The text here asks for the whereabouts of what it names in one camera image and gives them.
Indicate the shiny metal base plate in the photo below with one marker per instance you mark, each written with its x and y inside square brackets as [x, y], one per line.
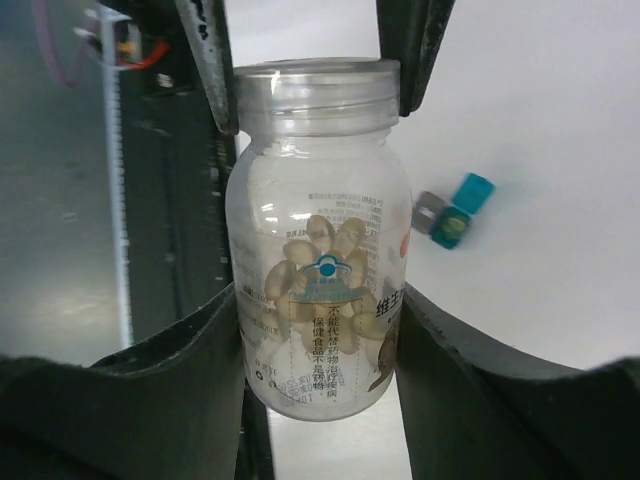
[58, 276]

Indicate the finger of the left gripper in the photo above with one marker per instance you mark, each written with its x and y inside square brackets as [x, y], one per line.
[206, 28]
[411, 32]

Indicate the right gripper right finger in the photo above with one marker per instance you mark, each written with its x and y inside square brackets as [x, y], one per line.
[475, 408]

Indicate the beige pill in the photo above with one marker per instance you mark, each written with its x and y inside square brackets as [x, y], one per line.
[454, 226]

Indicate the teal pill box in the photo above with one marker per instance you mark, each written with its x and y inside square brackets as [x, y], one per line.
[468, 200]

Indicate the clear pill bottle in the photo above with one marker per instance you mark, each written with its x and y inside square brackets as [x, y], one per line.
[318, 209]

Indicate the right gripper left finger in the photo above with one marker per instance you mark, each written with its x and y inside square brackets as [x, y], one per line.
[168, 407]

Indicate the grey slotted cable duct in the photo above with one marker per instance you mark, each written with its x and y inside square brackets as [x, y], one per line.
[111, 88]

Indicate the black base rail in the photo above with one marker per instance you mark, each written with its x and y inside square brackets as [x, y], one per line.
[174, 168]

